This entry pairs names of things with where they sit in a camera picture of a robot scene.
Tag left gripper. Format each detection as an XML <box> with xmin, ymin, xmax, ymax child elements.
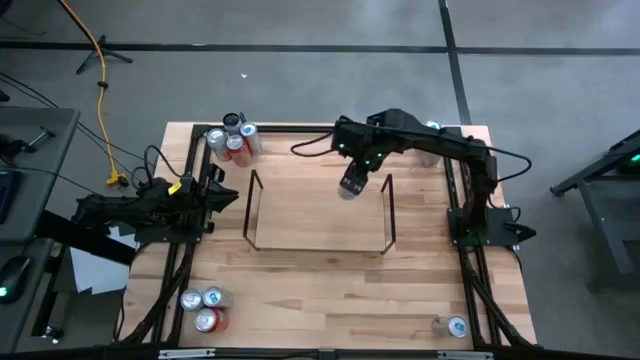
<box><xmin>192</xmin><ymin>163</ymin><xmax>240</xmax><ymax>214</ymax></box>

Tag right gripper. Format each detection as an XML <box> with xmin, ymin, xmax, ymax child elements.
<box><xmin>340</xmin><ymin>144</ymin><xmax>389</xmax><ymax>197</ymax></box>

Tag wooden shelf black metal frame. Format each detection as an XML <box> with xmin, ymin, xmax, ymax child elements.
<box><xmin>242</xmin><ymin>168</ymin><xmax>398</xmax><ymax>256</ymax></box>

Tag white paper sheets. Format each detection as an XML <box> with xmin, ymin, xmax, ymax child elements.
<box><xmin>68</xmin><ymin>224</ymin><xmax>140</xmax><ymax>296</ymax></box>

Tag black bar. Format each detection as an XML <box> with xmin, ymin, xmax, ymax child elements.
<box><xmin>34</xmin><ymin>209</ymin><xmax>137</xmax><ymax>267</ymax></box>

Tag black tripod stand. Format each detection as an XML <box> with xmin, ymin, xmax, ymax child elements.
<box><xmin>75</xmin><ymin>33</ymin><xmax>135</xmax><ymax>76</ymax></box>

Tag grey desk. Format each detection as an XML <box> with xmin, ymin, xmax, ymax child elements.
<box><xmin>0</xmin><ymin>106</ymin><xmax>81</xmax><ymax>244</ymax></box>

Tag black clamp tool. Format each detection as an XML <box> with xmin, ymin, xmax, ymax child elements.
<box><xmin>0</xmin><ymin>124</ymin><xmax>57</xmax><ymax>160</ymax></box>

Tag black caster knob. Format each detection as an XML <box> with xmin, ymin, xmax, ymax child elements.
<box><xmin>42</xmin><ymin>324</ymin><xmax>66</xmax><ymax>344</ymax></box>

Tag black computer mouse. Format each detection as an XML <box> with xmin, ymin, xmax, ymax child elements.
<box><xmin>0</xmin><ymin>255</ymin><xmax>33</xmax><ymax>305</ymax></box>

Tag grey side table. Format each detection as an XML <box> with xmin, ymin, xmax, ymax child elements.
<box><xmin>0</xmin><ymin>237</ymin><xmax>57</xmax><ymax>354</ymax></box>

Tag grey metal cart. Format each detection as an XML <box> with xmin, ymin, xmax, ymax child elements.
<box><xmin>549</xmin><ymin>128</ymin><xmax>640</xmax><ymax>294</ymax></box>

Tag black device green light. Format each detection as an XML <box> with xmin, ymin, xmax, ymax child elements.
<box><xmin>612</xmin><ymin>130</ymin><xmax>640</xmax><ymax>176</ymax></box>

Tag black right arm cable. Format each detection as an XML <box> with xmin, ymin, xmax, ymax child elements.
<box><xmin>289</xmin><ymin>119</ymin><xmax>533</xmax><ymax>184</ymax></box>

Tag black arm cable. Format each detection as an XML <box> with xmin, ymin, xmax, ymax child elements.
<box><xmin>130</xmin><ymin>144</ymin><xmax>185</xmax><ymax>197</ymax></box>
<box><xmin>289</xmin><ymin>119</ymin><xmax>533</xmax><ymax>184</ymax></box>

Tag black aluminium table frame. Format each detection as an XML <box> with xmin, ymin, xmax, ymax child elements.
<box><xmin>113</xmin><ymin>122</ymin><xmax>539</xmax><ymax>351</ymax></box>

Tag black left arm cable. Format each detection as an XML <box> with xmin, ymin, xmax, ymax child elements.
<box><xmin>130</xmin><ymin>144</ymin><xmax>185</xmax><ymax>197</ymax></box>

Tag yellow extension cable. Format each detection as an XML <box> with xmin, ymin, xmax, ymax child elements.
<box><xmin>56</xmin><ymin>0</ymin><xmax>129</xmax><ymax>189</ymax></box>

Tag silver edge bracket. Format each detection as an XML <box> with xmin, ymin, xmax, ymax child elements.
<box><xmin>437</xmin><ymin>349</ymin><xmax>495</xmax><ymax>360</ymax></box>
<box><xmin>158</xmin><ymin>348</ymin><xmax>217</xmax><ymax>360</ymax></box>

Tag black floor cable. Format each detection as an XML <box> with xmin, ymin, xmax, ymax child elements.
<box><xmin>0</xmin><ymin>69</ymin><xmax>154</xmax><ymax>169</ymax></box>

